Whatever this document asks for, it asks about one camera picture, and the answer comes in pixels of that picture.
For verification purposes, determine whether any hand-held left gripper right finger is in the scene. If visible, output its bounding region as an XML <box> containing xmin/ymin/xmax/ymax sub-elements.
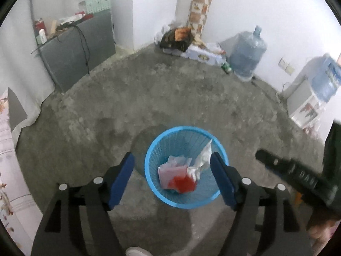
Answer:
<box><xmin>210</xmin><ymin>151</ymin><xmax>313</xmax><ymax>256</ymax></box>

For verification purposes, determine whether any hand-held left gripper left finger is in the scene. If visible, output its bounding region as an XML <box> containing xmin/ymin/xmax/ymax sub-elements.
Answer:
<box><xmin>30</xmin><ymin>151</ymin><xmax>135</xmax><ymax>256</ymax></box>

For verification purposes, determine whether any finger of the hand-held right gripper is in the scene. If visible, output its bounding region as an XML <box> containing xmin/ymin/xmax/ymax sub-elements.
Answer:
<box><xmin>255</xmin><ymin>150</ymin><xmax>293</xmax><ymax>190</ymax></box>

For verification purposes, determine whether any white tissue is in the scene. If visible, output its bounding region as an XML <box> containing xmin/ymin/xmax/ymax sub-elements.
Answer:
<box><xmin>186</xmin><ymin>139</ymin><xmax>214</xmax><ymax>180</ymax></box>

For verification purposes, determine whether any red packet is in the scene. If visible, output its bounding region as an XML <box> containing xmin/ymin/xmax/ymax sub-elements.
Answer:
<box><xmin>168</xmin><ymin>175</ymin><xmax>198</xmax><ymax>194</ymax></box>

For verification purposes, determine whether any blue plastic trash basket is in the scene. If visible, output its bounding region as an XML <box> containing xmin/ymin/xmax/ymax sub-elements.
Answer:
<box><xmin>144</xmin><ymin>125</ymin><xmax>229</xmax><ymax>209</ymax></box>

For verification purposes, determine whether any pink packet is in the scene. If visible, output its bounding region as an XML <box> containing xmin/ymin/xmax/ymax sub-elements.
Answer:
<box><xmin>158</xmin><ymin>155</ymin><xmax>192</xmax><ymax>188</ymax></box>

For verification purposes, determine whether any person's right hand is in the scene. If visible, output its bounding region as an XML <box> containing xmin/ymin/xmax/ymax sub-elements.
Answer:
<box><xmin>306</xmin><ymin>213</ymin><xmax>338</xmax><ymax>249</ymax></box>

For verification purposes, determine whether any white water dispenser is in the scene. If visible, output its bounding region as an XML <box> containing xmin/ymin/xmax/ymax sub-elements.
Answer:
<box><xmin>286</xmin><ymin>80</ymin><xmax>328</xmax><ymax>130</ymax></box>

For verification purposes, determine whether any blue dispenser water bottle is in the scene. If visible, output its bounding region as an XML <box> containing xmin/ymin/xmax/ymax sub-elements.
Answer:
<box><xmin>311</xmin><ymin>53</ymin><xmax>341</xmax><ymax>102</ymax></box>

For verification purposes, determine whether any floral tablecloth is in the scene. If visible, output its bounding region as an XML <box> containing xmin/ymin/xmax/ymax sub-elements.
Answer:
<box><xmin>0</xmin><ymin>88</ymin><xmax>44</xmax><ymax>248</ymax></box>

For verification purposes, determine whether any large blue water jug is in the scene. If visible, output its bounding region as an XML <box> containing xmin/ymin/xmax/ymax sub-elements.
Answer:
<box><xmin>229</xmin><ymin>25</ymin><xmax>267</xmax><ymax>82</ymax></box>

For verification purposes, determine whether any white printed carton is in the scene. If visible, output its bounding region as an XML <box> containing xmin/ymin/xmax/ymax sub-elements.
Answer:
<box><xmin>181</xmin><ymin>43</ymin><xmax>227</xmax><ymax>66</ymax></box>

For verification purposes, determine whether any grey cabinet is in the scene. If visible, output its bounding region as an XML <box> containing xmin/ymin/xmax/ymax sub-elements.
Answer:
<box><xmin>37</xmin><ymin>11</ymin><xmax>116</xmax><ymax>92</ymax></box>

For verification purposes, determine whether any black bag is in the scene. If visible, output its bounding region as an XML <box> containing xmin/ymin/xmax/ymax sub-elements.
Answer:
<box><xmin>159</xmin><ymin>28</ymin><xmax>194</xmax><ymax>52</ymax></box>

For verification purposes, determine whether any tiled pillar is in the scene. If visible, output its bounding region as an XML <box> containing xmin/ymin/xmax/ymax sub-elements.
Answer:
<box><xmin>188</xmin><ymin>0</ymin><xmax>217</xmax><ymax>36</ymax></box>

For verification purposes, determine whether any red thermos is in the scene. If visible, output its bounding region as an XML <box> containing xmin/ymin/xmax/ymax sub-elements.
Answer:
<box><xmin>35</xmin><ymin>19</ymin><xmax>46</xmax><ymax>36</ymax></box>

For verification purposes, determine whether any green plastic basket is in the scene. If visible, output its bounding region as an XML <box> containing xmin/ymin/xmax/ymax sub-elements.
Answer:
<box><xmin>85</xmin><ymin>0</ymin><xmax>112</xmax><ymax>14</ymax></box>

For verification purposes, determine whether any wall socket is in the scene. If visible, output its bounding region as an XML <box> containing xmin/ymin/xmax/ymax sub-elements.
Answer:
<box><xmin>278</xmin><ymin>58</ymin><xmax>295</xmax><ymax>75</ymax></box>

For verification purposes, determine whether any black cable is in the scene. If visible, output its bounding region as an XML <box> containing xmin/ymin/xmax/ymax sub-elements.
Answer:
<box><xmin>57</xmin><ymin>24</ymin><xmax>91</xmax><ymax>74</ymax></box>

